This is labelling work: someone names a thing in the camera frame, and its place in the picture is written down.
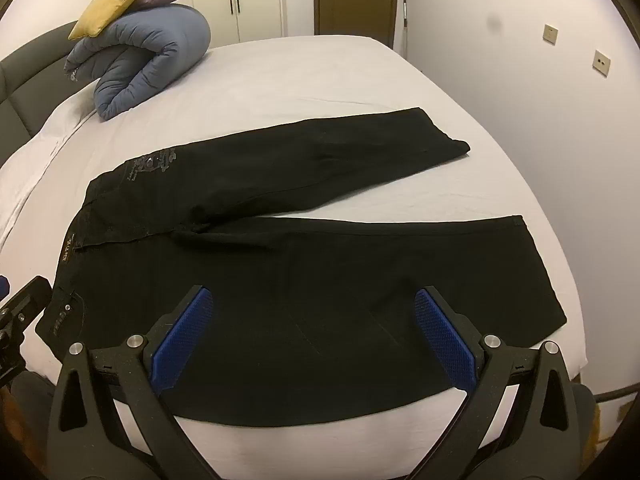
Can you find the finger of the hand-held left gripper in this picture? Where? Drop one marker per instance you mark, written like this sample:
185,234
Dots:
25,305

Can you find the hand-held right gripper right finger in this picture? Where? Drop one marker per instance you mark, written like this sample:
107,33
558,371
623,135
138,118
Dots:
442,332

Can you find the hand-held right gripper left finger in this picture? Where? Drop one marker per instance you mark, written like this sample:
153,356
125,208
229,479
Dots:
185,332

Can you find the black pants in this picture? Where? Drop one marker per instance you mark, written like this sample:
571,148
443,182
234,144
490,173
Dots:
325,270

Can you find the grey padded headboard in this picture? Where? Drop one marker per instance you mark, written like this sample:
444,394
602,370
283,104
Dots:
30,70

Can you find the bed with white sheet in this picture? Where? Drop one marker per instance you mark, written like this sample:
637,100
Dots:
300,75

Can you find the rolled blue duvet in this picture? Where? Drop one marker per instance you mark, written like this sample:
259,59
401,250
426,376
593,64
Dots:
150,45

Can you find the yellow cushion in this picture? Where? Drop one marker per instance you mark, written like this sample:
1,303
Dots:
115,2

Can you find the brown door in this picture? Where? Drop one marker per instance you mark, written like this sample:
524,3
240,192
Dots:
355,5

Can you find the beige wall socket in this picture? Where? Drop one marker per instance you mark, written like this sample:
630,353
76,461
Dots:
550,32
601,63

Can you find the white wall bar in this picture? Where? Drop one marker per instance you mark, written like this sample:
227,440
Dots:
403,7

